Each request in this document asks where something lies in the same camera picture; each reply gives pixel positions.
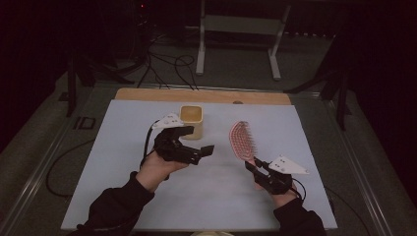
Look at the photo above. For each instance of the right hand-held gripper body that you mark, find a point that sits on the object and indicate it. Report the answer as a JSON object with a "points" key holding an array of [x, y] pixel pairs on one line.
{"points": [[277, 182]]}

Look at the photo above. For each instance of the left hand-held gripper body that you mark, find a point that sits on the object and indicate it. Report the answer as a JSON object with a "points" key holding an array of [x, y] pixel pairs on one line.
{"points": [[170, 147]]}

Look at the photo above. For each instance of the yellow plastic cup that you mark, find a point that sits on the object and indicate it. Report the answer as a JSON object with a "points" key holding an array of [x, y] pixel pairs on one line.
{"points": [[196, 129]]}

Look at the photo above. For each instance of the pink hairbrush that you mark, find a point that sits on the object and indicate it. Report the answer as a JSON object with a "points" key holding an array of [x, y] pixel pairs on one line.
{"points": [[241, 139]]}

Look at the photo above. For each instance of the person's right hand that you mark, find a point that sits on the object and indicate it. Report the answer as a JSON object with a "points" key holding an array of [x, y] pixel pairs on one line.
{"points": [[284, 199]]}

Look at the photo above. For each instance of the person's left hand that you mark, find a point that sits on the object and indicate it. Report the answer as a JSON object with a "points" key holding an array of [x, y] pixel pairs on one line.
{"points": [[154, 172]]}

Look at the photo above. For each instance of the black stand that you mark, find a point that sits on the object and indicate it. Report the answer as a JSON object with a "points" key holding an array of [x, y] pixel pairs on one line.
{"points": [[341, 98], [72, 88]]}

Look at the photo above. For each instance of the grey metal stand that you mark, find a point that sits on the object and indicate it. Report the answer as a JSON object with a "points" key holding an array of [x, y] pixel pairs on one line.
{"points": [[242, 25]]}

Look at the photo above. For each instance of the aluminium floor rail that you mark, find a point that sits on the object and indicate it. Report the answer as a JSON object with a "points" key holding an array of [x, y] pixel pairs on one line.
{"points": [[357, 170], [39, 170]]}

